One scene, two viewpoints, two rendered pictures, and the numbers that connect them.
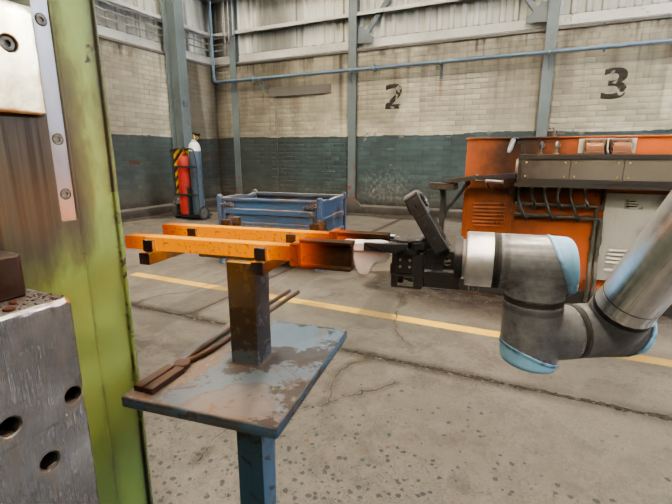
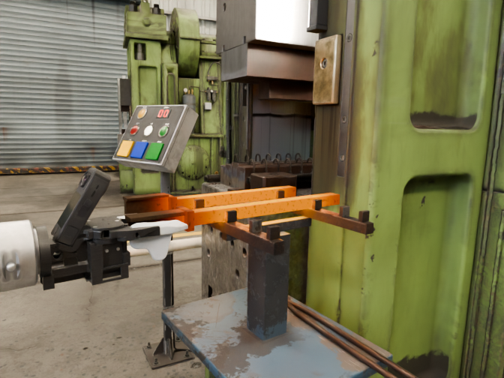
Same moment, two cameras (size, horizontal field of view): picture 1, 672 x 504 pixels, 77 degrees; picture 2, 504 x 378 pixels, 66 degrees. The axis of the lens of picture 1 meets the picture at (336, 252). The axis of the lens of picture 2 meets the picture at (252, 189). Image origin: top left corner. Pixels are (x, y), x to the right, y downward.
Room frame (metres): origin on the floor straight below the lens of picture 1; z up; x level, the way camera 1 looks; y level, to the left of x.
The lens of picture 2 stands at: (1.23, -0.44, 1.13)
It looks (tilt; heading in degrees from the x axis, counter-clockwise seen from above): 10 degrees down; 127
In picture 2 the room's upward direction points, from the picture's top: 1 degrees clockwise
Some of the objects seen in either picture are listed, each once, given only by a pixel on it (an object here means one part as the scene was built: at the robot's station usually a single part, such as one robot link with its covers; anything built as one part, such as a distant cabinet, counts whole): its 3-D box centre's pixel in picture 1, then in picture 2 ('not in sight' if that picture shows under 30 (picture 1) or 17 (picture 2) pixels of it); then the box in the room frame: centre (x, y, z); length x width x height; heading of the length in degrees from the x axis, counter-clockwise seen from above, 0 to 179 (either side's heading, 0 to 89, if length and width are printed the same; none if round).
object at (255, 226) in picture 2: (273, 224); (313, 220); (0.92, 0.14, 0.97); 0.23 x 0.06 x 0.02; 73
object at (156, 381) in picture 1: (238, 327); (343, 339); (0.95, 0.23, 0.71); 0.60 x 0.04 x 0.01; 159
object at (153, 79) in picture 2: not in sight; (185, 102); (-3.60, 4.08, 1.45); 2.18 x 1.23 x 2.89; 65
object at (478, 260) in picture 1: (476, 258); (18, 255); (0.69, -0.23, 0.95); 0.10 x 0.05 x 0.09; 163
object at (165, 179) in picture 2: not in sight; (166, 248); (-0.14, 0.71, 0.54); 0.04 x 0.04 x 1.08; 65
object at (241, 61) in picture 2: not in sight; (288, 69); (0.49, 0.74, 1.32); 0.42 x 0.20 x 0.10; 65
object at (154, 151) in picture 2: not in sight; (155, 151); (-0.05, 0.58, 1.01); 0.07 x 0.05 x 0.07; 0
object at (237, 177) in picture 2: not in sight; (284, 172); (0.49, 0.74, 0.96); 0.42 x 0.20 x 0.09; 65
